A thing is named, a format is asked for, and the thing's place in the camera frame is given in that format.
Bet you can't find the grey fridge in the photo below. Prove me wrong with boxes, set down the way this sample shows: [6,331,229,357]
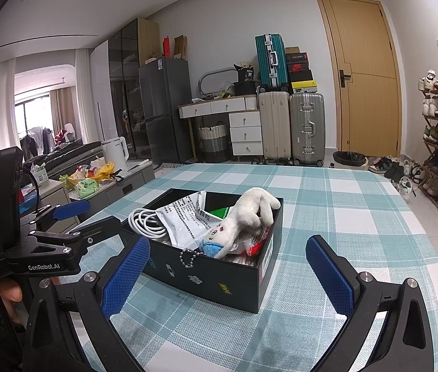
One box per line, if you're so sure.
[139,56,192,165]

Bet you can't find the scattered loose shoes pile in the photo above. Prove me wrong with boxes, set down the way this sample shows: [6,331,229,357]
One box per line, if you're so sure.
[368,157,423,203]

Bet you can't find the white plush toy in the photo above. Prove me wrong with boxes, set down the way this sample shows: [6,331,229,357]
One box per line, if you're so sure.
[180,187,282,270]

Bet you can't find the dark glass wardrobe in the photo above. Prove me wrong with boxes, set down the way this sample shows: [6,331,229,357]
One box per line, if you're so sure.
[108,19,159,156]

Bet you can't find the grey hoop frame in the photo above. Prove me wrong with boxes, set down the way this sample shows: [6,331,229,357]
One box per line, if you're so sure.
[198,68,239,97]

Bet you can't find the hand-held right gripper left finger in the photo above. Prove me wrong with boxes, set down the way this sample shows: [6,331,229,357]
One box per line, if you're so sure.
[23,234,152,372]

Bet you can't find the black paper bag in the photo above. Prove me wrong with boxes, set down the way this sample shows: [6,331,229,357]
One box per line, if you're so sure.
[234,63,258,95]

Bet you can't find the white printed plastic bag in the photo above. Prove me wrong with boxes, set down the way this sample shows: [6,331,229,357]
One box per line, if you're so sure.
[156,192,220,249]

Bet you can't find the woven laundry basket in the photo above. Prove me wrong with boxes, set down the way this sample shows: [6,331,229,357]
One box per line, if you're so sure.
[198,122,230,163]

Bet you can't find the white desk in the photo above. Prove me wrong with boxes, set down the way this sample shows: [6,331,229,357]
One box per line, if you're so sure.
[178,96,260,163]

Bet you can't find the black cable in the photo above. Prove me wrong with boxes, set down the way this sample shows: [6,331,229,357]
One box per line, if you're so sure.
[25,172,42,212]

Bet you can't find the person's left hand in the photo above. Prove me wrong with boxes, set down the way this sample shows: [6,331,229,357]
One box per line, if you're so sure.
[0,278,24,303]

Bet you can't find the dark sofa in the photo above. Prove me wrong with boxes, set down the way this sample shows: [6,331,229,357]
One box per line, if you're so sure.
[23,141,103,175]

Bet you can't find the teal checked tablecloth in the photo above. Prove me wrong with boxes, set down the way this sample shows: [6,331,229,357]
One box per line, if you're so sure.
[60,162,438,372]

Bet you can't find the red packet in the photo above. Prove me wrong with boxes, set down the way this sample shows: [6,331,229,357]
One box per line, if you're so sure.
[230,227,272,258]

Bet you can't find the green packet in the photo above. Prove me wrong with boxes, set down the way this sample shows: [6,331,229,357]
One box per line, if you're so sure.
[208,206,235,219]

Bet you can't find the hanging clothes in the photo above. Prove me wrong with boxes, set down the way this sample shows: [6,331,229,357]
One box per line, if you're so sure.
[21,123,76,156]

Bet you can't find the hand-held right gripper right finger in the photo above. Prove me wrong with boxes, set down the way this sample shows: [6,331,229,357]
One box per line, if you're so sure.
[305,234,435,372]

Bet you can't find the grey cable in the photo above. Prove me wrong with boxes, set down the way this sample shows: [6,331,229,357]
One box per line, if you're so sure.
[128,207,169,241]

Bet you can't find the grey low cabinet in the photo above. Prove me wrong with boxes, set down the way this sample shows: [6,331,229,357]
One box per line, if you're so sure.
[48,162,155,233]

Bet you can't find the white drawer unit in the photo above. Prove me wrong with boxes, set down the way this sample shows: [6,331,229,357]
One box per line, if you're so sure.
[229,110,263,156]

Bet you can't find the black trash bin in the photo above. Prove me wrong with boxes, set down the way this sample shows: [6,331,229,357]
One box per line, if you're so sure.
[333,151,367,168]

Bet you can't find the beige suitcase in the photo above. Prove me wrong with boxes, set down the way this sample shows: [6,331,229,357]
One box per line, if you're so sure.
[258,91,293,165]

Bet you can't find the green plastic bag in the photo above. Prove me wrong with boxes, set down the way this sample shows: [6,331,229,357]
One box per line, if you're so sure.
[74,178,99,199]

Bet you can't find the black cardboard box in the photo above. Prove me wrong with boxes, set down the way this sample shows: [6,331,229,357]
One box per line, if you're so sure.
[120,188,285,314]

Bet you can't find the white electric kettle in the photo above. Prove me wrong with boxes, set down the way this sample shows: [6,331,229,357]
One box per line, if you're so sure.
[101,137,130,171]

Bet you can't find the yellow plastic bag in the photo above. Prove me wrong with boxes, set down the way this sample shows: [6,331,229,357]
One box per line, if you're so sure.
[68,163,115,187]

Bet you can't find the silver suitcase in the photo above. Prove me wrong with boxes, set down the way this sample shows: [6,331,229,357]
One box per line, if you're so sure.
[289,92,325,167]

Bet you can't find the brown cardboard box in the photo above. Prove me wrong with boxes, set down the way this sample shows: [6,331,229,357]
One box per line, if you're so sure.
[173,35,189,60]

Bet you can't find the teal suitcase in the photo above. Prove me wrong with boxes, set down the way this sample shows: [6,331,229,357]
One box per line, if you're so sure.
[255,33,288,93]

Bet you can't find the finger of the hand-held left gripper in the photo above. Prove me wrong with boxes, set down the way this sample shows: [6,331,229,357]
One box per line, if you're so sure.
[62,216,122,246]
[19,198,91,226]

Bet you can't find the wooden door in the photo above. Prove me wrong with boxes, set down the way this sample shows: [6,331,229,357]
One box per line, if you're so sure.
[316,0,404,159]

